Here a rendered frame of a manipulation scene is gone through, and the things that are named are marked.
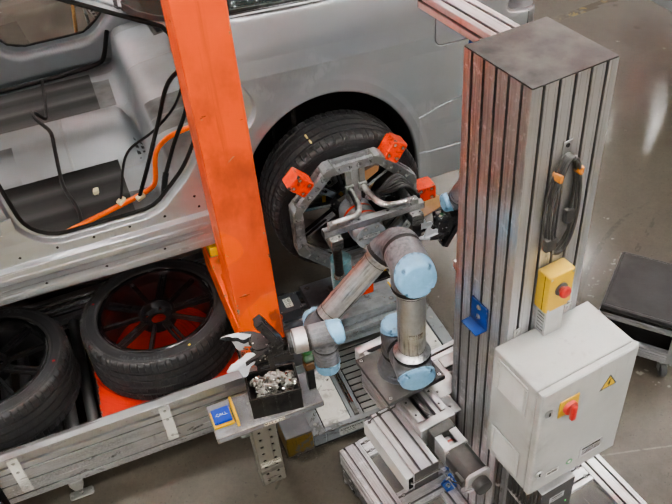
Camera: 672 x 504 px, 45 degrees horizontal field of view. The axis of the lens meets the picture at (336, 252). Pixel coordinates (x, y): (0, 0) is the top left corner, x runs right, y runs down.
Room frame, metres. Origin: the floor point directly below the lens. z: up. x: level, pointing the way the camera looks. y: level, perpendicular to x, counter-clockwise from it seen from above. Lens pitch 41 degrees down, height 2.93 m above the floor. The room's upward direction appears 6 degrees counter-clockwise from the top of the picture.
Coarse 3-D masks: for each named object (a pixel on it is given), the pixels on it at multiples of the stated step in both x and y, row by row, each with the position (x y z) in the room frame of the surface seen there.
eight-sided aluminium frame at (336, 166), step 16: (336, 160) 2.60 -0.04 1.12; (352, 160) 2.58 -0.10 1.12; (368, 160) 2.59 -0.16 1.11; (384, 160) 2.61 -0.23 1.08; (320, 176) 2.54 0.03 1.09; (304, 208) 2.50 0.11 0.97; (400, 224) 2.65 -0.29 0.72; (304, 240) 2.50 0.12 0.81; (304, 256) 2.49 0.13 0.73; (320, 256) 2.52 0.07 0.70; (352, 256) 2.61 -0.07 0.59
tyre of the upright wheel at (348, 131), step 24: (312, 120) 2.82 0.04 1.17; (336, 120) 2.80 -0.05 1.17; (360, 120) 2.81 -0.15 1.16; (288, 144) 2.74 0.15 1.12; (312, 144) 2.67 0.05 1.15; (336, 144) 2.64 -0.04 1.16; (360, 144) 2.67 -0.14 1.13; (264, 168) 2.75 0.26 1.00; (288, 168) 2.62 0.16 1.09; (312, 168) 2.61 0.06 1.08; (264, 192) 2.69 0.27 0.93; (288, 192) 2.57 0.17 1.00; (288, 216) 2.57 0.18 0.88; (288, 240) 2.57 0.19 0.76
